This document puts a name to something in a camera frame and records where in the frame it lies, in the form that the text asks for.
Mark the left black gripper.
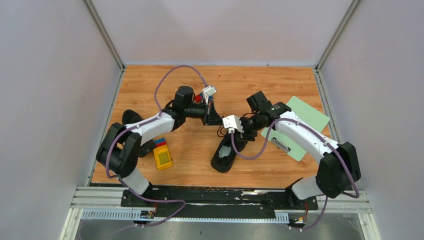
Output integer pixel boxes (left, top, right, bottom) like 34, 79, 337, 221
183, 99, 224, 127

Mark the black shoelace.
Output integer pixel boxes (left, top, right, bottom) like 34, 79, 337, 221
216, 125, 228, 138

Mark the black sneaker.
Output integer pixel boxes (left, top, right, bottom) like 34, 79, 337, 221
210, 132, 248, 173

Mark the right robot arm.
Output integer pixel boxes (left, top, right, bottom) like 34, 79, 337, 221
241, 91, 361, 209

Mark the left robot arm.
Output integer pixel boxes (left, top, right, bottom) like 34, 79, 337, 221
95, 86, 223, 207

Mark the toy brick car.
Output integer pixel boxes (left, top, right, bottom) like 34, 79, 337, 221
194, 93, 214, 103

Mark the green clipboard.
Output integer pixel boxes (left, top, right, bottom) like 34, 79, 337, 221
261, 96, 336, 163

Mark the yellow toy block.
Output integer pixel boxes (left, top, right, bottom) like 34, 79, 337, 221
153, 138, 173, 170

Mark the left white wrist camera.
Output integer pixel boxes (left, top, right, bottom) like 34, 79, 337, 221
202, 85, 217, 105

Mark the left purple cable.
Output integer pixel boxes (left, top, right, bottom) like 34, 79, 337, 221
104, 64, 210, 204

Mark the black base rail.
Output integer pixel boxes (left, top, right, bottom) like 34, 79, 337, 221
120, 185, 318, 218

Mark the white cable duct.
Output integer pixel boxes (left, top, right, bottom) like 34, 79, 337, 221
80, 208, 290, 224

